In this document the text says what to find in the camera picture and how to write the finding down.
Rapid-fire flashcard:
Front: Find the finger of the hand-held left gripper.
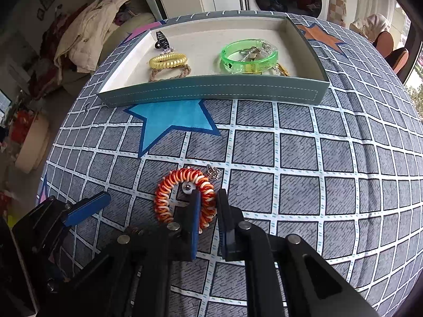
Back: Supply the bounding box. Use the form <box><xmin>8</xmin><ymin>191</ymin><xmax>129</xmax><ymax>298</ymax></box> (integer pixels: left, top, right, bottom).
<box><xmin>11</xmin><ymin>195</ymin><xmax>71</xmax><ymax>255</ymax></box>
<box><xmin>61</xmin><ymin>191</ymin><xmax>112</xmax><ymax>229</ymax></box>

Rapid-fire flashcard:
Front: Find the beige round ottoman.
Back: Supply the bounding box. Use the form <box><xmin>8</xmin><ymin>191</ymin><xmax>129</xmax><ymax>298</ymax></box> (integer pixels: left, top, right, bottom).
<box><xmin>15</xmin><ymin>112</ymin><xmax>50</xmax><ymax>174</ymax></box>

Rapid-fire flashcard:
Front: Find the green translucent bracelet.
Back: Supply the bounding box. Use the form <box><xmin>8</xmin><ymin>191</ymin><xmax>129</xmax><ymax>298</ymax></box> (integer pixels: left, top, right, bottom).
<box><xmin>220</xmin><ymin>39</ymin><xmax>279</xmax><ymax>75</ymax></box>

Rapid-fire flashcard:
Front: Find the cream cloth on chair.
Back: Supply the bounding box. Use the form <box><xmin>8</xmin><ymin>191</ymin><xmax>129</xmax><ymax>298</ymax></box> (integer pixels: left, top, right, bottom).
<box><xmin>350</xmin><ymin>13</ymin><xmax>390</xmax><ymax>40</ymax></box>

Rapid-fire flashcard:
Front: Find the bronze metal hair clip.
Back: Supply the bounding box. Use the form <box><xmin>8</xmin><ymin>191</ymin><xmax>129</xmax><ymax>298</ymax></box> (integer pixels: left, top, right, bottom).
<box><xmin>243</xmin><ymin>47</ymin><xmax>265</xmax><ymax>62</ymax></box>

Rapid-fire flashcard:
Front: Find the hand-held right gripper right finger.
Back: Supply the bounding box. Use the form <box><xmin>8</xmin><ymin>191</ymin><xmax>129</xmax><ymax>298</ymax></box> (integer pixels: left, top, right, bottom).
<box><xmin>216</xmin><ymin>188</ymin><xmax>380</xmax><ymax>317</ymax></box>

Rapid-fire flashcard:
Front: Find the dark red patterned cloth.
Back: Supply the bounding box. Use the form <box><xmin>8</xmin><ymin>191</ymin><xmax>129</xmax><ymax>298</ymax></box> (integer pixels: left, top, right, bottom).
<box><xmin>31</xmin><ymin>11</ymin><xmax>86</xmax><ymax>96</ymax></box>

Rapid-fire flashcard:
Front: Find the clear plastic hair clip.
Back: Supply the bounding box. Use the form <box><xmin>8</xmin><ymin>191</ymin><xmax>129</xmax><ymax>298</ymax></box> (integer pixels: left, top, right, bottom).
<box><xmin>259</xmin><ymin>40</ymin><xmax>277</xmax><ymax>56</ymax></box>

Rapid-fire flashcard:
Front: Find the orange spiral hair tie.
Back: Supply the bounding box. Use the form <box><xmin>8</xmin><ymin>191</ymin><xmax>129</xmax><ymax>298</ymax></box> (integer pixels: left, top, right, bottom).
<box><xmin>154</xmin><ymin>167</ymin><xmax>218</xmax><ymax>230</ymax></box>

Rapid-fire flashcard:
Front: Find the dark window frame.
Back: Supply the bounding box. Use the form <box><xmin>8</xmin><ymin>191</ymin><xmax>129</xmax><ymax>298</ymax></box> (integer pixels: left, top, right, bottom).
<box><xmin>397</xmin><ymin>0</ymin><xmax>423</xmax><ymax>86</ymax></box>

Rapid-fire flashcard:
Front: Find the grey checked printed blanket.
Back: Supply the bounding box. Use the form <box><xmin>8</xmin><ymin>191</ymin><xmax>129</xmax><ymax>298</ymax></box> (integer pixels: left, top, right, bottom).
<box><xmin>35</xmin><ymin>10</ymin><xmax>423</xmax><ymax>317</ymax></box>

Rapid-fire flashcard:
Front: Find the black hair claw clip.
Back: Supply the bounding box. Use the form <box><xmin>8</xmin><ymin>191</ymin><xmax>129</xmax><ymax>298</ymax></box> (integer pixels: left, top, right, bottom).
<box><xmin>153</xmin><ymin>30</ymin><xmax>172</xmax><ymax>51</ymax></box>

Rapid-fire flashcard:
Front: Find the yellow spiral hair tie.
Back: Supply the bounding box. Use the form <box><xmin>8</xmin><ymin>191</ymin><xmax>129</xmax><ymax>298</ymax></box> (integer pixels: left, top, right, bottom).
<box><xmin>149</xmin><ymin>52</ymin><xmax>189</xmax><ymax>71</ymax></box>

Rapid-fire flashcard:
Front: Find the cream jacket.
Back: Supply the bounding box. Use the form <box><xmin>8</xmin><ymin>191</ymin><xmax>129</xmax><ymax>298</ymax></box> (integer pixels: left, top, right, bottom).
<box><xmin>54</xmin><ymin>0</ymin><xmax>133</xmax><ymax>73</ymax></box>

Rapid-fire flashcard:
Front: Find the brown chair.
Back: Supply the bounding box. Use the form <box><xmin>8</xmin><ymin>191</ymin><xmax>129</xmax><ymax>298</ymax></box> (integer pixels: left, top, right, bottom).
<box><xmin>385</xmin><ymin>48</ymin><xmax>409</xmax><ymax>76</ymax></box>
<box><xmin>373</xmin><ymin>31</ymin><xmax>394</xmax><ymax>55</ymax></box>

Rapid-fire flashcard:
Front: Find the teal jewelry tray box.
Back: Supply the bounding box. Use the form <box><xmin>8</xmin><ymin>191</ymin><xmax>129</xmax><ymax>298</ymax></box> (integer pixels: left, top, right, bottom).
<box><xmin>96</xmin><ymin>11</ymin><xmax>330</xmax><ymax>108</ymax></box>

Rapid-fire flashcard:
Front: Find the beige braided hair tie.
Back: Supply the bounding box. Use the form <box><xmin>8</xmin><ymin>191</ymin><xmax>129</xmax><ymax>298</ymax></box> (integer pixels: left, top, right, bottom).
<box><xmin>148</xmin><ymin>63</ymin><xmax>192</xmax><ymax>82</ymax></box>

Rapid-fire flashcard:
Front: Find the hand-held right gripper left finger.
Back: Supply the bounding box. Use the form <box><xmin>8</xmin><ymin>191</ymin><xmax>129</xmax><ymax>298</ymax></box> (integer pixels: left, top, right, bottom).
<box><xmin>38</xmin><ymin>189</ymin><xmax>203</xmax><ymax>317</ymax></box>

